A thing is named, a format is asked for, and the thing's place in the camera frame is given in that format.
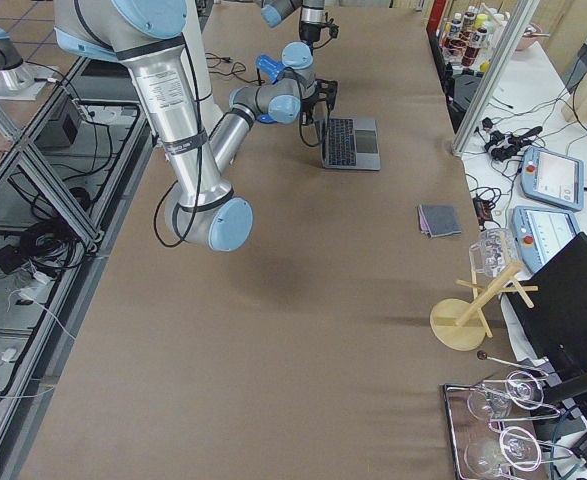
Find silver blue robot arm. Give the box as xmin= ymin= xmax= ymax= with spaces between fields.
xmin=255 ymin=0 xmax=339 ymax=50
xmin=54 ymin=1 xmax=338 ymax=252

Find upper wine glass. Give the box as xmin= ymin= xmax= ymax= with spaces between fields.
xmin=467 ymin=370 xmax=543 ymax=420

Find rack of sauce bottles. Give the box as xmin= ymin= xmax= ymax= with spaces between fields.
xmin=438 ymin=2 xmax=510 ymax=73

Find clear glass mug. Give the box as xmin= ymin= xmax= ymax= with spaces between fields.
xmin=469 ymin=228 xmax=520 ymax=278

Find metal wine glass rack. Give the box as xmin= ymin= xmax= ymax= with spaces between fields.
xmin=440 ymin=369 xmax=582 ymax=480

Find black power box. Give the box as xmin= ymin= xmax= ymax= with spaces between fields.
xmin=35 ymin=103 xmax=82 ymax=149

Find grey laptop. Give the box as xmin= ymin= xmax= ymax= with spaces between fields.
xmin=315 ymin=117 xmax=381 ymax=171

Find black monitor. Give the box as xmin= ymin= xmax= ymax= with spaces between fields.
xmin=506 ymin=232 xmax=587 ymax=380

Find aluminium frame post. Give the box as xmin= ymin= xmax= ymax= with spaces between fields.
xmin=451 ymin=0 xmax=540 ymax=158

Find black lamp power cable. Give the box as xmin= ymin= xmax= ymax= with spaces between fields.
xmin=205 ymin=52 xmax=259 ymax=86

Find teach pendant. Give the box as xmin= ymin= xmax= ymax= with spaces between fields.
xmin=511 ymin=206 xmax=580 ymax=273
xmin=520 ymin=146 xmax=585 ymax=212

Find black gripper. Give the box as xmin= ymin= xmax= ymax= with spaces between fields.
xmin=313 ymin=78 xmax=338 ymax=124

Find teach pendant lower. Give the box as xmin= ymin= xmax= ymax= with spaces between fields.
xmin=511 ymin=206 xmax=580 ymax=273

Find lower wine glass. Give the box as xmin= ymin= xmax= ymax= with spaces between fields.
xmin=463 ymin=426 xmax=542 ymax=479

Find grey folded felt cloth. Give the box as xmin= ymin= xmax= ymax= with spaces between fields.
xmin=417 ymin=204 xmax=462 ymax=238

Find wooden mug tree stand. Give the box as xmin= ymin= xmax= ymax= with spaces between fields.
xmin=430 ymin=261 xmax=539 ymax=351

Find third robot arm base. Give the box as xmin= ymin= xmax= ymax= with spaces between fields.
xmin=0 ymin=28 xmax=47 ymax=101

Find teach pendant upper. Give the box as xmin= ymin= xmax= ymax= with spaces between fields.
xmin=520 ymin=146 xmax=585 ymax=212

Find blue desk lamp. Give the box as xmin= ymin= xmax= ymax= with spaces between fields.
xmin=255 ymin=54 xmax=286 ymax=84

